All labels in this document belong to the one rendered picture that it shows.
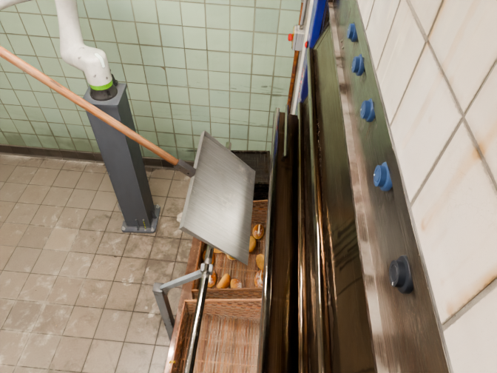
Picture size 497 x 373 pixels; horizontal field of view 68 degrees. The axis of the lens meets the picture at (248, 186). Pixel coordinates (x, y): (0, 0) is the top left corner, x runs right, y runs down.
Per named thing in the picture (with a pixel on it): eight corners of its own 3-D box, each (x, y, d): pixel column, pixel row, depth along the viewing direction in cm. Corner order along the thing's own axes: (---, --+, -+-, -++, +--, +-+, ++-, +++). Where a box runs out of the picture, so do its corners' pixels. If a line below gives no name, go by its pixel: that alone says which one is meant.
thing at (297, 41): (304, 42, 213) (307, 25, 206) (304, 51, 207) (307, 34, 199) (291, 41, 213) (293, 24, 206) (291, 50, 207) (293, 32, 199)
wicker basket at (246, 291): (285, 224, 230) (291, 196, 210) (284, 313, 193) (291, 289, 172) (207, 217, 231) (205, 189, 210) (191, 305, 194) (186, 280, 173)
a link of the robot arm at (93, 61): (98, 72, 211) (89, 41, 197) (118, 82, 206) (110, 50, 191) (80, 83, 204) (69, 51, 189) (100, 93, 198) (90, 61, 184)
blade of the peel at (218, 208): (178, 229, 141) (183, 226, 140) (200, 132, 177) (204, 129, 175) (247, 265, 159) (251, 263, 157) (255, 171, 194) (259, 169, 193)
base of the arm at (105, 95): (100, 74, 221) (97, 64, 216) (125, 75, 221) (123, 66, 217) (86, 100, 204) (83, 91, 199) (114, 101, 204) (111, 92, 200)
